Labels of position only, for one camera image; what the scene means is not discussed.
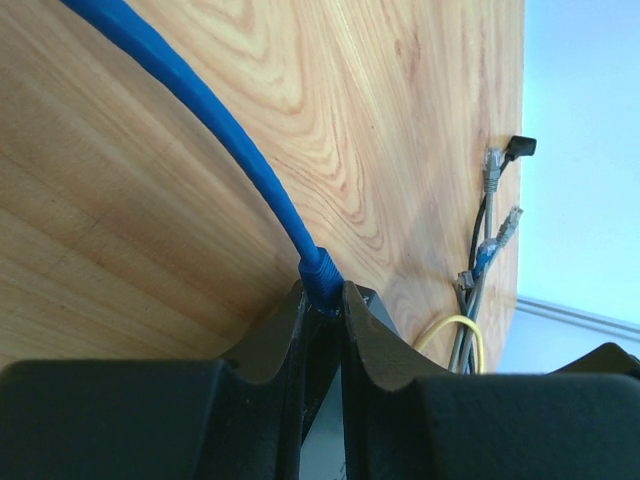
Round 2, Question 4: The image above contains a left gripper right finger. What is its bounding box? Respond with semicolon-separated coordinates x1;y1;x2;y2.
341;282;639;479

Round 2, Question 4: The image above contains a black adapter mains cable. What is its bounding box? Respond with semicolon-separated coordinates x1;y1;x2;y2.
469;134;539;275

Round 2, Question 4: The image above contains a right aluminium frame post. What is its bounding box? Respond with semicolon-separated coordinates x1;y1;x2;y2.
516;297;639;342

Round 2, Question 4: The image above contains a blue ethernet cable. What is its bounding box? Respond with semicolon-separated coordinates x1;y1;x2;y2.
59;0;346;319
464;236;500;375

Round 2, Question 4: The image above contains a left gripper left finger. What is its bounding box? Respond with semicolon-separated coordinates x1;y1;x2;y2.
1;284;307;479

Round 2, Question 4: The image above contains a grey ethernet cable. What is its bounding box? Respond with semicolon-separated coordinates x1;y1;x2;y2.
448;146;503;374
457;203;525;375

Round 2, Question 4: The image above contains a black network switch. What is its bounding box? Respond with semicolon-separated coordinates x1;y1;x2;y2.
298;284;412;479

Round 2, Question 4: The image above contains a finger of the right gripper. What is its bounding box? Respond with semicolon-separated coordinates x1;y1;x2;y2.
556;342;639;375

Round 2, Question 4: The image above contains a yellow ethernet cable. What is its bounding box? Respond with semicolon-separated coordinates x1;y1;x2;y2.
414;314;486;376

